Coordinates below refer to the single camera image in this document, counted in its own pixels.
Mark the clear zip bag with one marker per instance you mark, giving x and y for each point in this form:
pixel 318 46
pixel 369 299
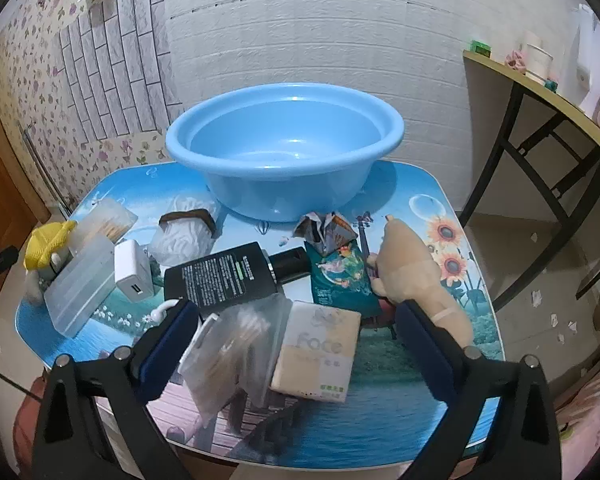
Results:
pixel 235 350

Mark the crumpled paper wrapper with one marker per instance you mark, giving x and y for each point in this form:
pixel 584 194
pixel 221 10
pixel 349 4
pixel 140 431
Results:
pixel 325 232

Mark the white charger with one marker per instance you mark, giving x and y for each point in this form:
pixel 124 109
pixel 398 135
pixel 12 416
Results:
pixel 130 265

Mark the clear cotton swab box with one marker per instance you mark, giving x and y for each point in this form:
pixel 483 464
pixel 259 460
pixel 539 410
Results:
pixel 105 222

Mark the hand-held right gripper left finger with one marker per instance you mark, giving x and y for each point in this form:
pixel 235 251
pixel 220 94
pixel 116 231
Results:
pixel 167 350

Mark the pink small ornament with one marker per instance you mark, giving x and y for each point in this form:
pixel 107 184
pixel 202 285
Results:
pixel 516 61

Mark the wooden door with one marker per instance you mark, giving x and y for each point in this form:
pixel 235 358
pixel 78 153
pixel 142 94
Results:
pixel 0 175

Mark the small green item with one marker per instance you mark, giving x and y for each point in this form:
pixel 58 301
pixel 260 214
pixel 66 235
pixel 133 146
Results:
pixel 552 84

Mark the beige tissue pack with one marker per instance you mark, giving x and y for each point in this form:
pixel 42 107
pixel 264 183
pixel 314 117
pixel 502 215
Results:
pixel 315 350

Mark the green snack packet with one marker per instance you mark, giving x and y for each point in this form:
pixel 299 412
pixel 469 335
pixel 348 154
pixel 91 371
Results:
pixel 340 275

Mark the yellow-hat plush toy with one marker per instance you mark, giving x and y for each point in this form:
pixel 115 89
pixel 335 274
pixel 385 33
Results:
pixel 45 245

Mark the white mesh bath sponge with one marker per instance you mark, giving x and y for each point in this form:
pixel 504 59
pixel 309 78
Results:
pixel 182 240

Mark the pink patterned bedding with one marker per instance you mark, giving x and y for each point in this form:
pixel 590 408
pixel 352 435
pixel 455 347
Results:
pixel 592 410

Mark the wooden side table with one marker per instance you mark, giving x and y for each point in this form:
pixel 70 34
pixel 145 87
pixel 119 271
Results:
pixel 540 95

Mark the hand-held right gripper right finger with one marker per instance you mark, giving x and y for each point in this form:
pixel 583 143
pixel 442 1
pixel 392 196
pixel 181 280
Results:
pixel 425 350

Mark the white cup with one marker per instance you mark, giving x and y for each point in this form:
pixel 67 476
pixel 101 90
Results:
pixel 539 62

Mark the small green box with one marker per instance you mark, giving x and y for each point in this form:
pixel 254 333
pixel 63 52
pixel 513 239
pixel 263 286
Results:
pixel 481 48

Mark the beige plush toy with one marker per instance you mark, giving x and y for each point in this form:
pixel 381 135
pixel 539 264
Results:
pixel 410 265

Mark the clear plastic box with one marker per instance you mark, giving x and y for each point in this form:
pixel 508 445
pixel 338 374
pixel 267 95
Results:
pixel 77 290

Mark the blue plastic basin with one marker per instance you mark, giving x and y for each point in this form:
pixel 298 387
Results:
pixel 280 180

